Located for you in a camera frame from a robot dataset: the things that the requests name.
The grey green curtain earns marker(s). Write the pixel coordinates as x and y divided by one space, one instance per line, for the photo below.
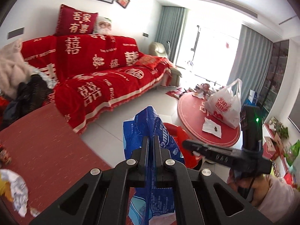
253 58
171 28

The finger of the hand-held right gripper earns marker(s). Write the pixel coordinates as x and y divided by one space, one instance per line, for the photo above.
194 146

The yellow snack bag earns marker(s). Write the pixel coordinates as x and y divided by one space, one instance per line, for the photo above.
4 191

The cartoon printed cushion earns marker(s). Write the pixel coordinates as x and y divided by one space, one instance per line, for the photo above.
103 27

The round red coffee table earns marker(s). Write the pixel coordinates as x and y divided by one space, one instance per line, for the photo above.
192 112

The person's right hand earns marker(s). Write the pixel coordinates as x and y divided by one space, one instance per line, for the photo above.
261 192

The red gift box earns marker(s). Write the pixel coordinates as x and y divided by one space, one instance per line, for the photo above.
273 147

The dark plaid clothing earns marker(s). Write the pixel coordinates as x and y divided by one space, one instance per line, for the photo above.
32 91

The large red printed cushion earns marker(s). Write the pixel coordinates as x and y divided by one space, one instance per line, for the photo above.
77 21

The red covered sofa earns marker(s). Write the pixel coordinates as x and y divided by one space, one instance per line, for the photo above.
93 63

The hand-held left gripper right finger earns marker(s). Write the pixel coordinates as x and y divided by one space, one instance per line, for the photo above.
156 154

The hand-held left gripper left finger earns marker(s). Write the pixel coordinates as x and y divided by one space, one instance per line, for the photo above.
145 154

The blue white box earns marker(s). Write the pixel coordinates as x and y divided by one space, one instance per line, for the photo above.
253 97

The small red portrait frame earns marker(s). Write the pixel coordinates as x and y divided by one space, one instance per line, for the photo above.
123 0

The person's right forearm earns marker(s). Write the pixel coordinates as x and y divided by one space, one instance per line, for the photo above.
281 192

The cluster of small table items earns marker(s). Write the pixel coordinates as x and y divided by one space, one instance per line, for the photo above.
205 90

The white paper sheet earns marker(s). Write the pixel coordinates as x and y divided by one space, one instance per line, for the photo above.
209 127

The green gift bag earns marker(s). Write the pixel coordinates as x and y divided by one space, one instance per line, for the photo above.
293 153

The red drink can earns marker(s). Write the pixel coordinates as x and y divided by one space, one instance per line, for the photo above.
5 157

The beige fluffy coat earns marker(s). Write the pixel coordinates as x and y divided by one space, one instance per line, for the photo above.
11 68

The beige leather sofa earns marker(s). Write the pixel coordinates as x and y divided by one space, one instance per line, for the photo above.
161 49

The blue plastic bag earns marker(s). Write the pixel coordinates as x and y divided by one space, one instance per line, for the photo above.
150 124

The white printed plastic bag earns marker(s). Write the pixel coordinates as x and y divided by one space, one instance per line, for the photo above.
222 107

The green potted plant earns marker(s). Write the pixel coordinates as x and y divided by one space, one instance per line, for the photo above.
280 127

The red plastic stool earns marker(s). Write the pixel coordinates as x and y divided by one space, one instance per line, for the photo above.
180 133

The small embroidered red cushion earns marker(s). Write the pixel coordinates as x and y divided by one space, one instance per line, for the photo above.
148 63

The grey wall switch panel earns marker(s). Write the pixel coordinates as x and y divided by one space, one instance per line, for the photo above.
15 33

